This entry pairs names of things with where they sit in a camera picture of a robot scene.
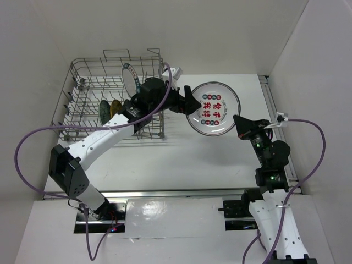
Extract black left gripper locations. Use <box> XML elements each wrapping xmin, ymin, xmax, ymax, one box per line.
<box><xmin>149</xmin><ymin>80</ymin><xmax>200</xmax><ymax>115</ymax></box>

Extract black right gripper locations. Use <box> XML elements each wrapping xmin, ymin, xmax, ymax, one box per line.
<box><xmin>233</xmin><ymin>114</ymin><xmax>272</xmax><ymax>166</ymax></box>

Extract white plate red characters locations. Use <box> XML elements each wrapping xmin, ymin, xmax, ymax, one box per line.
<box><xmin>187</xmin><ymin>81</ymin><xmax>241</xmax><ymax>136</ymax></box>

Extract white plate teal lettered rim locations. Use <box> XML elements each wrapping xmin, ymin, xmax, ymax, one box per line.
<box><xmin>122</xmin><ymin>63</ymin><xmax>141</xmax><ymax>100</ymax></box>

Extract yellow patterned plate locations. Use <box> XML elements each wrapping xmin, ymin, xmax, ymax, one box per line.
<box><xmin>110</xmin><ymin>99</ymin><xmax>123</xmax><ymax>118</ymax></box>

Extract blue white patterned plate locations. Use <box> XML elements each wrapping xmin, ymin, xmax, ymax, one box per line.
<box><xmin>98</xmin><ymin>100</ymin><xmax>111</xmax><ymax>125</ymax></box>

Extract black round plate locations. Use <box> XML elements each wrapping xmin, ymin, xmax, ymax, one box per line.
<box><xmin>122</xmin><ymin>100</ymin><xmax>135</xmax><ymax>115</ymax></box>

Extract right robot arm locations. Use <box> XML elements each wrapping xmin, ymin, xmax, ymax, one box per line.
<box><xmin>233</xmin><ymin>115</ymin><xmax>317</xmax><ymax>263</ymax></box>

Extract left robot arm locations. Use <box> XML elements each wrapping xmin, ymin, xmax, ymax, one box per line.
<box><xmin>48</xmin><ymin>78</ymin><xmax>201</xmax><ymax>219</ymax></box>

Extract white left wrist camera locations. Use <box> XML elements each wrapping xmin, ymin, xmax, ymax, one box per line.
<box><xmin>162</xmin><ymin>66</ymin><xmax>183</xmax><ymax>91</ymax></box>

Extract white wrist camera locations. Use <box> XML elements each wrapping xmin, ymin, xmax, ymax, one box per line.
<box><xmin>162</xmin><ymin>66</ymin><xmax>183</xmax><ymax>91</ymax></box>
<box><xmin>265</xmin><ymin>112</ymin><xmax>289</xmax><ymax>129</ymax></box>

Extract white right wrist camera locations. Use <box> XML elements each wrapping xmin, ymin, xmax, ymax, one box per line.
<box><xmin>265</xmin><ymin>112</ymin><xmax>289</xmax><ymax>129</ymax></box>

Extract silver aluminium front rail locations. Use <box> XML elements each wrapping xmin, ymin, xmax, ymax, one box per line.
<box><xmin>42</xmin><ymin>186</ymin><xmax>303</xmax><ymax>201</ymax></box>

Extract silver aluminium side rail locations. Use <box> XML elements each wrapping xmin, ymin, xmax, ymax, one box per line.
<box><xmin>258</xmin><ymin>75</ymin><xmax>299</xmax><ymax>189</ymax></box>

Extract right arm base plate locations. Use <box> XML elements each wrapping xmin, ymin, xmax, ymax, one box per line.
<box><xmin>218</xmin><ymin>200</ymin><xmax>258</xmax><ymax>231</ymax></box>

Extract grey wire dish rack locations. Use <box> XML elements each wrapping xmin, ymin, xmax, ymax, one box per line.
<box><xmin>50</xmin><ymin>48</ymin><xmax>163</xmax><ymax>145</ymax></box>

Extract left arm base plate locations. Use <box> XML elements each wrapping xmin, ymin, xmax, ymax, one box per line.
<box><xmin>68</xmin><ymin>200</ymin><xmax>127</xmax><ymax>234</ymax></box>

